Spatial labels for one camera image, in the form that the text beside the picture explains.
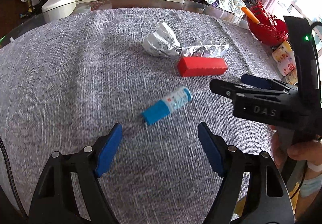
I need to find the white round stool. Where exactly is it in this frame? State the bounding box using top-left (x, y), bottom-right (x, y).
top-left (41, 0), bottom-right (76, 23)

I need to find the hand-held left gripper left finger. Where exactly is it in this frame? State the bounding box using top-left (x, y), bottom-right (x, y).
top-left (28, 123), bottom-right (123, 224)

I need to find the blue capped white tube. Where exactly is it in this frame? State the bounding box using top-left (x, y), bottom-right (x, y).
top-left (141, 86), bottom-right (193, 126)

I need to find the white foil packet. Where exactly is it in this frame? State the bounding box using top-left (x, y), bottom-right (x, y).
top-left (143, 22), bottom-right (181, 57)

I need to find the thin black cable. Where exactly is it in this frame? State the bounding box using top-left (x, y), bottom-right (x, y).
top-left (310, 22), bottom-right (322, 106)

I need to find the white bottle pink label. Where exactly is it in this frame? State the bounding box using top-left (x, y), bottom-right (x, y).
top-left (277, 54), bottom-right (297, 77)

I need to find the grey woven table mat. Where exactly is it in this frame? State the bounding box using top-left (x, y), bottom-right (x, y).
top-left (0, 7), bottom-right (285, 224)

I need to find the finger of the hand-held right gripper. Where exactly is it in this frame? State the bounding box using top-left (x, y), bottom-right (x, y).
top-left (210, 78), bottom-right (252, 99)
top-left (241, 74), bottom-right (298, 90)

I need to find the yellow capped white bottle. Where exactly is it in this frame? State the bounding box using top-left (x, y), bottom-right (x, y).
top-left (272, 40), bottom-right (293, 60)

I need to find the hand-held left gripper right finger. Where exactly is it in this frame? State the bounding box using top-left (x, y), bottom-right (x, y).
top-left (197, 121), bottom-right (295, 224)

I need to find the silver blister pack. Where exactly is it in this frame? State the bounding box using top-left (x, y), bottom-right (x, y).
top-left (180, 41), bottom-right (230, 59)

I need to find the orange plastic stick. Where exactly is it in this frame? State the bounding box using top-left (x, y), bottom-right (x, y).
top-left (241, 7), bottom-right (261, 24)

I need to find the braided black cable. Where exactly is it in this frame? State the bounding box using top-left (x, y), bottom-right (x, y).
top-left (0, 135), bottom-right (27, 218)

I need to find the person's right hand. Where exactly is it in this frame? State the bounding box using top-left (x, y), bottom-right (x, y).
top-left (271, 135), bottom-right (322, 169)

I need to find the red cardboard box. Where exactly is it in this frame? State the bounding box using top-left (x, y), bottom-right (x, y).
top-left (177, 57), bottom-right (228, 77)

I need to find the red plastic basket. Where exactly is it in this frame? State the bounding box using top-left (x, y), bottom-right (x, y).
top-left (247, 1), bottom-right (290, 47)

